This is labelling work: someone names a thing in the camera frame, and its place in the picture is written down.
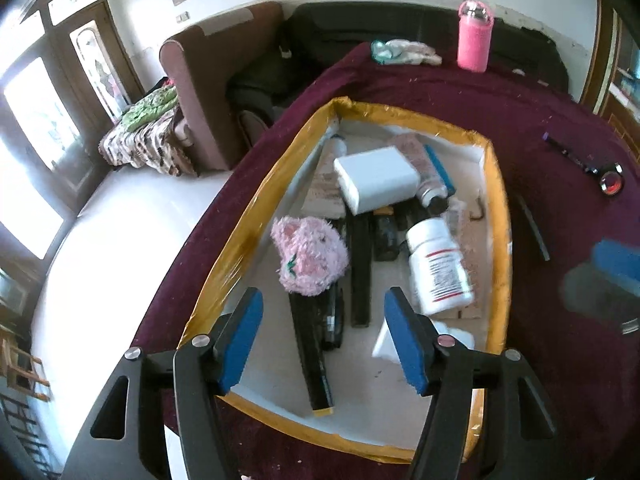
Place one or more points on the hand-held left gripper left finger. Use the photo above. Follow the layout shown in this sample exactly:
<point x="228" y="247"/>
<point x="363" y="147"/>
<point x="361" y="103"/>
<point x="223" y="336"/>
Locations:
<point x="242" y="340"/>

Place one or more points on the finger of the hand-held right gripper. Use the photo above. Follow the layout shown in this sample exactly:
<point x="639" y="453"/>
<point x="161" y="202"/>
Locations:
<point x="595" y="292"/>
<point x="617" y="260"/>

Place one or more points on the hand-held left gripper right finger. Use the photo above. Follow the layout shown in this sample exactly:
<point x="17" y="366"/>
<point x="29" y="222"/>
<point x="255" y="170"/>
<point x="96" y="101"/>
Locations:
<point x="405" y="340"/>

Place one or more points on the long black pen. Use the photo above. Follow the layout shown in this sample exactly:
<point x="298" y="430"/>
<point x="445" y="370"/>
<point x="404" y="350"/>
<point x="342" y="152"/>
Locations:
<point x="312" y="360"/>

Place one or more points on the white pill bottle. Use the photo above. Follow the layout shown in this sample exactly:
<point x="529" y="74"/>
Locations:
<point x="440" y="270"/>

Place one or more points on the thick black marker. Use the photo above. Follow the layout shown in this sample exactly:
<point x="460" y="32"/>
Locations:
<point x="360" y="270"/>

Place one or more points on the black tube orange label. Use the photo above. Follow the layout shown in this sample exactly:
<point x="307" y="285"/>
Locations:
<point x="386" y="235"/>

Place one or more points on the pink fuzzy pom-pom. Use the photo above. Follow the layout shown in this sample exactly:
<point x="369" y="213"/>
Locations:
<point x="310" y="252"/>

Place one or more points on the white tray with yellow tape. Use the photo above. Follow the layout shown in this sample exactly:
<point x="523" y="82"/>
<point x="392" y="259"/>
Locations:
<point x="255" y="220"/>

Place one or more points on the white power adapter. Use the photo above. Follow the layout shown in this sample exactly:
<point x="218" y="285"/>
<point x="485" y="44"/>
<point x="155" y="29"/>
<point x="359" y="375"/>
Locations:
<point x="375" y="175"/>

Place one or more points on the blue marker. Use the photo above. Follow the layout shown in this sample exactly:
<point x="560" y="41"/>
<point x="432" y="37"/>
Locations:
<point x="440" y="165"/>

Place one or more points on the pink cream tube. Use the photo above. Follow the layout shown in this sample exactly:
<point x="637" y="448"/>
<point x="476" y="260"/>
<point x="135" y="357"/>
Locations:
<point x="417" y="160"/>

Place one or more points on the black tape roll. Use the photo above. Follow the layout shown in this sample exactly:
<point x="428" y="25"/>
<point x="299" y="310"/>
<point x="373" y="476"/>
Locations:
<point x="612" y="183"/>

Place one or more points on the thin dark rod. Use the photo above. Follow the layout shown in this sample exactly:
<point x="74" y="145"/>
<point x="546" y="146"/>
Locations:
<point x="532" y="230"/>

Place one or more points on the maroon tablecloth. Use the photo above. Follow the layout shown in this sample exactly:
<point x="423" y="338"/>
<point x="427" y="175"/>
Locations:
<point x="590" y="385"/>

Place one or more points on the dark printed pen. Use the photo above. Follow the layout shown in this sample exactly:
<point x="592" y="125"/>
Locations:
<point x="570" y="155"/>

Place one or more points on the wooden cabinet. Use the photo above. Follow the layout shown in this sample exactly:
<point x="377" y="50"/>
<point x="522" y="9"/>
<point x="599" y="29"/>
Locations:
<point x="615" y="110"/>

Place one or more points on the brown patterned blanket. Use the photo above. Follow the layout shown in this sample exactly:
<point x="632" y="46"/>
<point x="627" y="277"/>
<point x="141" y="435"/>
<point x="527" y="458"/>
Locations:
<point x="145" y="147"/>

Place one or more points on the wooden chair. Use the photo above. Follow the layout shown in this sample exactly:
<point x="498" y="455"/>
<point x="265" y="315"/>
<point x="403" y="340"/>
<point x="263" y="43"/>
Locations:
<point x="20" y="365"/>

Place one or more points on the green cloth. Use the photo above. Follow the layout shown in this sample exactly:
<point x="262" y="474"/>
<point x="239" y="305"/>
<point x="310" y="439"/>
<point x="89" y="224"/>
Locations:
<point x="150" y="107"/>

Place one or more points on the brown armchair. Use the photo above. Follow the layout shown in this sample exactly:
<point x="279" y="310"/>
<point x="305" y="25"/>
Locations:
<point x="210" y="85"/>

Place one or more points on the pink water bottle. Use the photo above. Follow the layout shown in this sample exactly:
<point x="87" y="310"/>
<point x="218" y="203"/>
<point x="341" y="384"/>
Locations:
<point x="472" y="45"/>

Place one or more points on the white work glove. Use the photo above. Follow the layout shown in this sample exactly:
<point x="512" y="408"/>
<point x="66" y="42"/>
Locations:
<point x="410" y="51"/>

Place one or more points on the black sofa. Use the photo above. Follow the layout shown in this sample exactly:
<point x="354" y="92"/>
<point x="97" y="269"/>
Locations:
<point x="350" y="20"/>

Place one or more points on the wooden glass door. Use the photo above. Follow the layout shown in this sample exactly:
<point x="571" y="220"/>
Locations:
<point x="112" y="35"/>

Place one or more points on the wall socket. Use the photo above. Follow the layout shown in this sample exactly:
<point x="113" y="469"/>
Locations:
<point x="184" y="17"/>

